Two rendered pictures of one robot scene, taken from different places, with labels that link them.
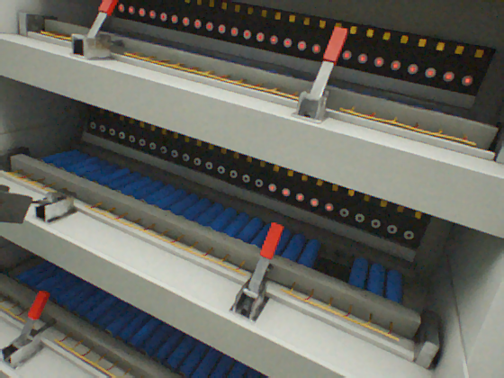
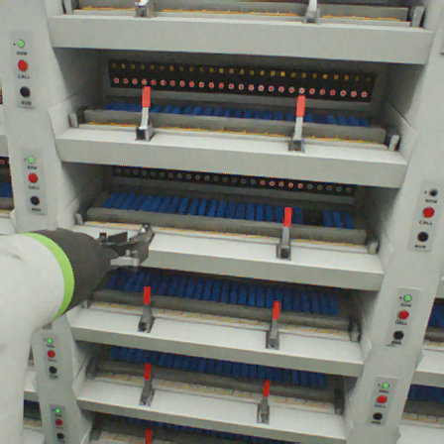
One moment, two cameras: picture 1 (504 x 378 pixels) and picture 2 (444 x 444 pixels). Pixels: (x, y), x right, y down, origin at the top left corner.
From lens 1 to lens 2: 34 cm
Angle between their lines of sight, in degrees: 15
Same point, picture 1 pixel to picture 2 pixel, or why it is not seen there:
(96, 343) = (185, 305)
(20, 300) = (122, 298)
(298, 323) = (310, 254)
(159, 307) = (235, 270)
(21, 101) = (77, 171)
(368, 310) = (340, 237)
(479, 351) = (394, 239)
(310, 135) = (301, 161)
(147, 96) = (198, 157)
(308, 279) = (306, 231)
